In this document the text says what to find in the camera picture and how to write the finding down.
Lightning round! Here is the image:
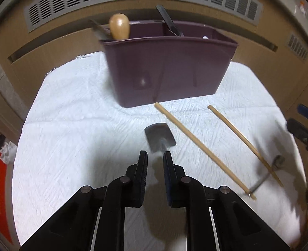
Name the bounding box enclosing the wooden spoon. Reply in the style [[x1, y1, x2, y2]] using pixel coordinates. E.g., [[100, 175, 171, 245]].
[[109, 14, 130, 41]]

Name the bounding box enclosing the white textured cloth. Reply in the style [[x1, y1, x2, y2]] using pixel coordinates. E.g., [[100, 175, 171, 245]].
[[11, 51, 307, 251]]

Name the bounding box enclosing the wooden chopstick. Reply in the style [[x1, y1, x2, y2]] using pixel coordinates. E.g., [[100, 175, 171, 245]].
[[208, 105, 284, 188], [154, 102, 250, 194]]

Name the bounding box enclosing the small grey vent grille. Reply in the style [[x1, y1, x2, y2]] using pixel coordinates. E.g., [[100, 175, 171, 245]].
[[285, 32, 308, 62]]

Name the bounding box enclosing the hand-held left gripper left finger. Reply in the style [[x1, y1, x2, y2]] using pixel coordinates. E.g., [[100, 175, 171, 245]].
[[20, 150, 148, 251]]

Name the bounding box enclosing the shovel-shaped metal spoon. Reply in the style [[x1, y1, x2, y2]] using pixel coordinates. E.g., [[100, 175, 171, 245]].
[[144, 123, 177, 154]]

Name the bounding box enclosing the black utensil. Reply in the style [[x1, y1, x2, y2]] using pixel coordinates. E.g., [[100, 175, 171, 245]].
[[155, 5, 185, 38]]

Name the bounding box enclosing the maroon plastic utensil holder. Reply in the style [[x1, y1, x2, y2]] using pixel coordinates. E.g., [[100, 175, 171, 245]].
[[99, 21, 239, 108]]

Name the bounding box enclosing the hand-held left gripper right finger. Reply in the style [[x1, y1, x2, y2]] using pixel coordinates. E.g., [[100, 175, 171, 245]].
[[163, 152, 290, 251]]

